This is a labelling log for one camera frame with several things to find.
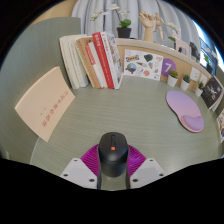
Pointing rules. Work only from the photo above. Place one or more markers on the purple round sticker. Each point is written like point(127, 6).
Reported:
point(168, 68)

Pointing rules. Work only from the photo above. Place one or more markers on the black cover book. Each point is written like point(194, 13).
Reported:
point(211, 91)

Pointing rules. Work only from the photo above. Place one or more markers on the grey curtain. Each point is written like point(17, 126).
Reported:
point(90, 6)

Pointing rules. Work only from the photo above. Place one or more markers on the white book with red spine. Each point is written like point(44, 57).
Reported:
point(96, 68)

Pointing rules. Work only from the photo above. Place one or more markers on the colourful picture sheet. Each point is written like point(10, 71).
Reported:
point(221, 125)

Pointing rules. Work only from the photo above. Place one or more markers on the white sticker sheet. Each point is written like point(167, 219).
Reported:
point(143, 65)

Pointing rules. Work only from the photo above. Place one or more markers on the beige booklet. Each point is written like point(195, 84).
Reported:
point(45, 101)

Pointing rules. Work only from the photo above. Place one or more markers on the brown kraft book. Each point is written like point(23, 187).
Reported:
point(86, 61)

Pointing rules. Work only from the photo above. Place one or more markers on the wooden mannequin figure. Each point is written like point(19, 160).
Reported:
point(159, 25)

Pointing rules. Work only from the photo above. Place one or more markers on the black horse figure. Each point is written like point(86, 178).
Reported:
point(194, 50)

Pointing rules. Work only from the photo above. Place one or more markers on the window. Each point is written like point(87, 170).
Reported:
point(203, 33)

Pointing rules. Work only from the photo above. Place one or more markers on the black computer mouse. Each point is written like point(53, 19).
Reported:
point(113, 151)

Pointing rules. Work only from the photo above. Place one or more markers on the white orchid in black pot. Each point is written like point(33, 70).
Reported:
point(124, 32)
point(209, 68)

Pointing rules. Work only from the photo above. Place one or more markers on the wooden hand model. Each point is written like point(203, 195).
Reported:
point(147, 26)

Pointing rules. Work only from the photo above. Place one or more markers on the wooden desk back shelf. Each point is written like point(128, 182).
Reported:
point(146, 45)

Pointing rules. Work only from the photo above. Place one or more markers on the purple mouse pad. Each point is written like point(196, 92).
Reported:
point(181, 103)

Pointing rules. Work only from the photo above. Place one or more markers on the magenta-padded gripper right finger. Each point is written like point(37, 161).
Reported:
point(148, 171)

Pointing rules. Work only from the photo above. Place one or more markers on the grey-green desk partition panel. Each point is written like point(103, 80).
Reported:
point(33, 46)

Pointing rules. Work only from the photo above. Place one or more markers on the white wall socket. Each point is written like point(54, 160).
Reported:
point(194, 74)
point(203, 79)

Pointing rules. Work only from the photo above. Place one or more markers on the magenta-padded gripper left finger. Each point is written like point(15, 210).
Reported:
point(78, 171)

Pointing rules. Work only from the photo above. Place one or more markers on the pink horse figure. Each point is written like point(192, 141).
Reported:
point(182, 46)

